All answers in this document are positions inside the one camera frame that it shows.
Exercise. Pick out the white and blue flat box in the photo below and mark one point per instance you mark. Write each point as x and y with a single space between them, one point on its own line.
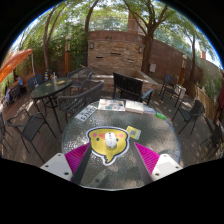
149 110

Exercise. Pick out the dark wicker chair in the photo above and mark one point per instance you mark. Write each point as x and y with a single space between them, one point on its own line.
81 100
79 74

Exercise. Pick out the white computer mouse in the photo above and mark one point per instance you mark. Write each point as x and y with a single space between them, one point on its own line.
110 140

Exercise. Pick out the wooden slat fence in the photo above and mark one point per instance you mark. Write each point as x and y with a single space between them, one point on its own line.
201 98

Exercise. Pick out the white licence plate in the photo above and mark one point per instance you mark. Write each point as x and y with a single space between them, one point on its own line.
85 113

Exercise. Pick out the wooden lamp post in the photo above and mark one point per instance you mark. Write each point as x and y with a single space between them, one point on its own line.
183 70
67 58

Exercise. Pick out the person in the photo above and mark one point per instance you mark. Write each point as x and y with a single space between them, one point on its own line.
20 81

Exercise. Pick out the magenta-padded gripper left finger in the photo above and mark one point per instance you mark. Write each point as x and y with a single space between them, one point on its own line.
77 159

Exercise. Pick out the yellow chick-shaped mouse pad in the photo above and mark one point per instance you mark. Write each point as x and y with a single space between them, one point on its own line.
100 146

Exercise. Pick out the black mesh metal chair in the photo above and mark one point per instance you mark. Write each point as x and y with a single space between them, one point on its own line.
216 138
31 128
196 110

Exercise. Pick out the colourful printed sheet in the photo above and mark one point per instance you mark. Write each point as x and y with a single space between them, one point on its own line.
111 105

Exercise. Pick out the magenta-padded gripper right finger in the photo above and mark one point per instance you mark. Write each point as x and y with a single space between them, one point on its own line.
148 159

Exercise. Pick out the dark blue-backed chair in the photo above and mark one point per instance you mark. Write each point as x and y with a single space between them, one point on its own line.
35 81
170 81

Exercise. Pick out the round dark patio table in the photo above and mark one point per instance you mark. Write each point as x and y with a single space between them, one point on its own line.
50 88

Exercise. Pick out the large forked tree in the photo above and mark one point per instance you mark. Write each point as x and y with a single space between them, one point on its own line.
146 53

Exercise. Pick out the green wipes packet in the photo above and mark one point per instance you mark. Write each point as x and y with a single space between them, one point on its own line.
160 115

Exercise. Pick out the black wall lamp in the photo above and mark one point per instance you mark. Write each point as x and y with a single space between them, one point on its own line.
140 49
91 45

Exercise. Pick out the stone planter box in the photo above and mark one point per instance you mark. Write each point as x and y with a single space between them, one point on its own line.
103 78

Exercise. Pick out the orange patio umbrella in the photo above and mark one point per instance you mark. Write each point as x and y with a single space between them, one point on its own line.
13 61

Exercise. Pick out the grey wall utility box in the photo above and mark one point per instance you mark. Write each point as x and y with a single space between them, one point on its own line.
152 68

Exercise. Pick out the yellow printed card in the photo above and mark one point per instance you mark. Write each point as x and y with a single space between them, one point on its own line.
133 132

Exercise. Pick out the black slatted wooden chair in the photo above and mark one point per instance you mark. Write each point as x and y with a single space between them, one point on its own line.
128 85

